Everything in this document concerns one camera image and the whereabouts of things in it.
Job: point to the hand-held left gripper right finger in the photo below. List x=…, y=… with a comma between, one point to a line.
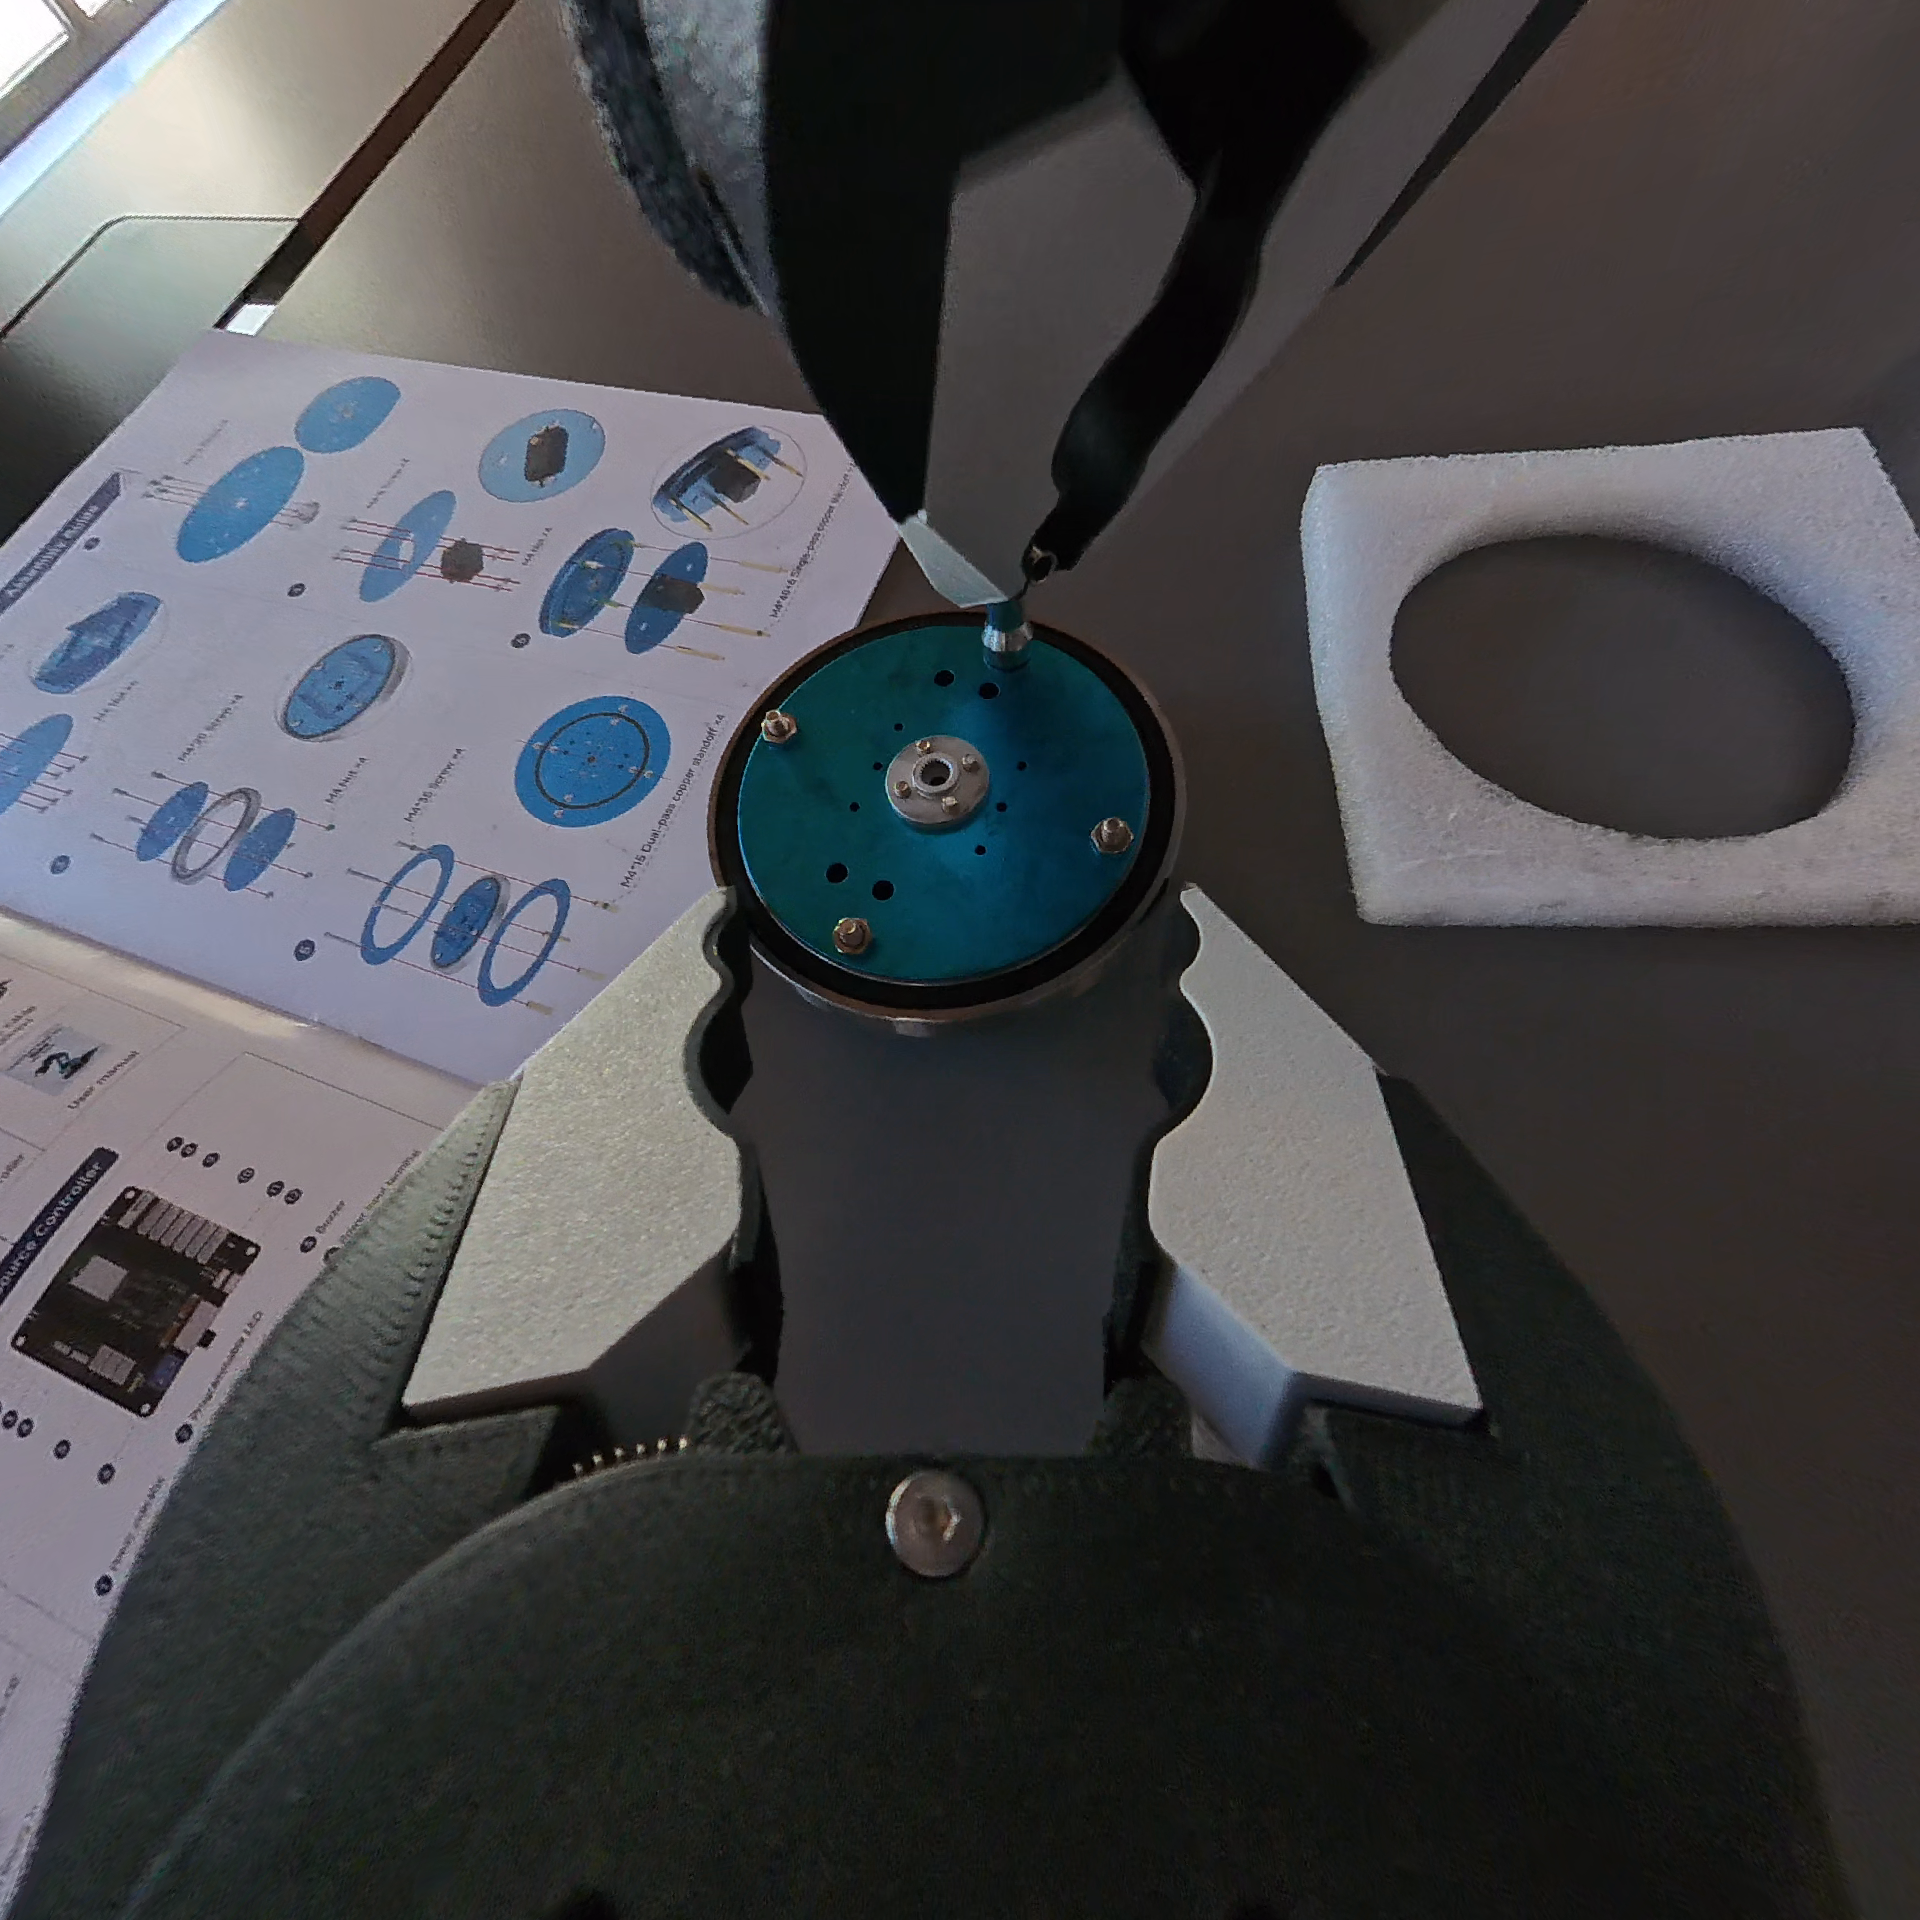
x=1289, y=1201

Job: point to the open instruction booklet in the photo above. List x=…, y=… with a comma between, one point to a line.
x=451, y=675

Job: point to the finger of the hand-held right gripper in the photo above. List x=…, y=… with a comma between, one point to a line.
x=870, y=375
x=1319, y=150

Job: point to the blue round metal turntable disc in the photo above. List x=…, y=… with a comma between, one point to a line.
x=974, y=901

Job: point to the adjoining black desk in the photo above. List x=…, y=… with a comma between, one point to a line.
x=299, y=150

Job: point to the white foam packing frame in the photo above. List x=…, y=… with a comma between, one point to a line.
x=1500, y=886

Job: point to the small silver standoff screw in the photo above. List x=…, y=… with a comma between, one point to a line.
x=1002, y=644

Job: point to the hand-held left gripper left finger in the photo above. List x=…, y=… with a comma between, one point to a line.
x=599, y=1201

